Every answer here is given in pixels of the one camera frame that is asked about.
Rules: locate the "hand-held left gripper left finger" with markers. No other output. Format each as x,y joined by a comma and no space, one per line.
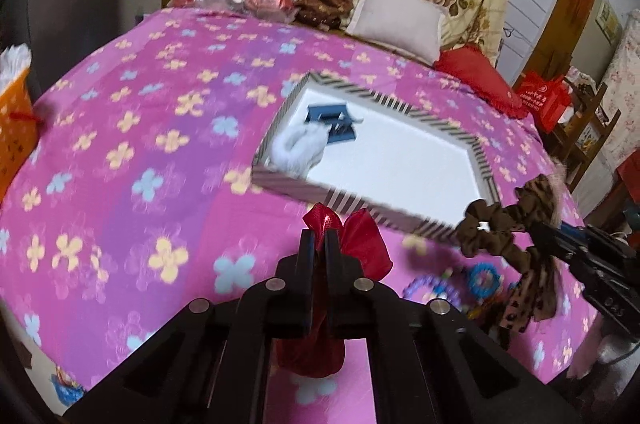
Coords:
306,264

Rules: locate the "blue hair clip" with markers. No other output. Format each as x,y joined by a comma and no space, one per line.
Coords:
325,111

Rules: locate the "floral curtain cloth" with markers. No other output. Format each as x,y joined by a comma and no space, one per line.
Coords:
622,94

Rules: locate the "white crumpled cloth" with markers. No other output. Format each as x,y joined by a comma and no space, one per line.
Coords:
15,61

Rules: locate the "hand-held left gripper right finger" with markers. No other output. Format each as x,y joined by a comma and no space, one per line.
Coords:
334,264

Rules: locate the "colourful printed bag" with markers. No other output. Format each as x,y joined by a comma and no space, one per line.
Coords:
67,386

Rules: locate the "leopard print bow scrunchie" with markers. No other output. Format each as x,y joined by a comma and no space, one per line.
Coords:
500,224

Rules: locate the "red shopping bag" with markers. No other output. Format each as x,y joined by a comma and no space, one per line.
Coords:
542,101

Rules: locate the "red bow hair clip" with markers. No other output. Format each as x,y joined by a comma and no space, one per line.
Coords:
360,234

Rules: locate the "wooden chair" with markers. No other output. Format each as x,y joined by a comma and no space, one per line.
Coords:
585,129

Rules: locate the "red frilled pillow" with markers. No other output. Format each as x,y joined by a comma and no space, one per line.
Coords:
475,74

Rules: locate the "striped cardboard box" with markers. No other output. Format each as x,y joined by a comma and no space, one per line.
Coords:
400,154

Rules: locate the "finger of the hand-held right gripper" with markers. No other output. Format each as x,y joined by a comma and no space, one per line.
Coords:
572,231
550,241

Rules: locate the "white pillow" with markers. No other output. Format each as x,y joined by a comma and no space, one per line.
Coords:
400,19

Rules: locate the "white fluffy scrunchie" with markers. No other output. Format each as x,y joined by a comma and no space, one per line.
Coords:
295,149

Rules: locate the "orange plastic basket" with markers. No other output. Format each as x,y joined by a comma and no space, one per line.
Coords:
15,139

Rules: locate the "pink floral bedsheet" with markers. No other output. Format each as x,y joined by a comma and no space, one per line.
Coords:
150,129

